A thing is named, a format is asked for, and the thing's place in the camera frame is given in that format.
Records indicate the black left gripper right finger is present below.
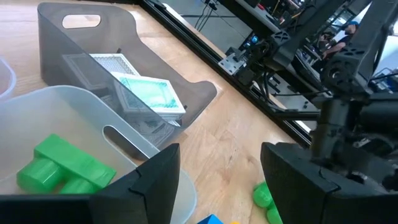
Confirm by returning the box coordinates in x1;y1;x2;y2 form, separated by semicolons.
260;142;398;224

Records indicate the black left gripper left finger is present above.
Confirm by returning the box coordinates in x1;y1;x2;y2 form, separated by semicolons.
0;143;181;224

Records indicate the green toy block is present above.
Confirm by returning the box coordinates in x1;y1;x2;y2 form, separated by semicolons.
16;133;118;195
252;181;284;224

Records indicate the grey bordered card deck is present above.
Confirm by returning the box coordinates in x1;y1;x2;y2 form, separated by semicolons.
102;93;183;149

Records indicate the dark blue toy block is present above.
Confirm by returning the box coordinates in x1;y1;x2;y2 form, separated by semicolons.
197;213;224;224

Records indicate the clear plastic bin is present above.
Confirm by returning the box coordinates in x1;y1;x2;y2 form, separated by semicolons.
0;85;198;224
0;55;17;102

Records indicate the person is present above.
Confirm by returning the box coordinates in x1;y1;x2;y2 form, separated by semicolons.
322;20;361;60

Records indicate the smoky grey plastic bin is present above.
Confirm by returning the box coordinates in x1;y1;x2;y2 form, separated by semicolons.
37;2;218;150

